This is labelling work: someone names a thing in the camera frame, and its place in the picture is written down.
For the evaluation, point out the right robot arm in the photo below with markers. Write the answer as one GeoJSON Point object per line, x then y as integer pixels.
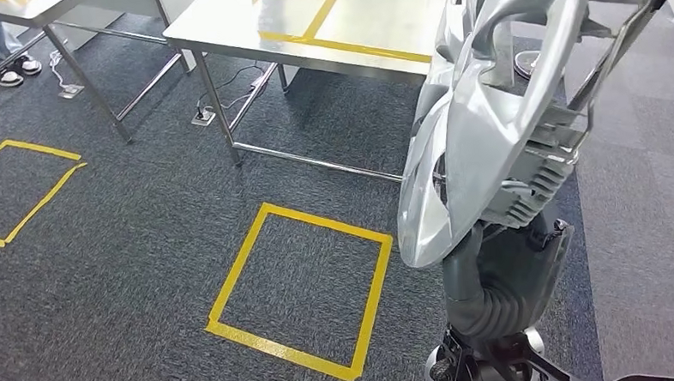
{"type": "Point", "coordinates": [496, 319]}

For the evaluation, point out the white floor socket box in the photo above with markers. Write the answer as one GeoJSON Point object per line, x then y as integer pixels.
{"type": "Point", "coordinates": [71, 91]}
{"type": "Point", "coordinates": [204, 118]}

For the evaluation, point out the silver wheel hubcap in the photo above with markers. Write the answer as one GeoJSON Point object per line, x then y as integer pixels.
{"type": "Point", "coordinates": [482, 126]}

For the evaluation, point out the person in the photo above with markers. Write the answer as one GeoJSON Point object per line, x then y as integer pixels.
{"type": "Point", "coordinates": [24, 65]}

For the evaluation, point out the steel workbench with tape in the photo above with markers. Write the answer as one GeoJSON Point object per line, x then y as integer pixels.
{"type": "Point", "coordinates": [222, 23]}

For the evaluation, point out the plain steel table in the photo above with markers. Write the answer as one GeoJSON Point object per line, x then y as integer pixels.
{"type": "Point", "coordinates": [33, 12]}

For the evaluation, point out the yellow floor tape square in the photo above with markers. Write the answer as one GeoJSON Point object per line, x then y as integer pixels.
{"type": "Point", "coordinates": [39, 149]}
{"type": "Point", "coordinates": [372, 301]}

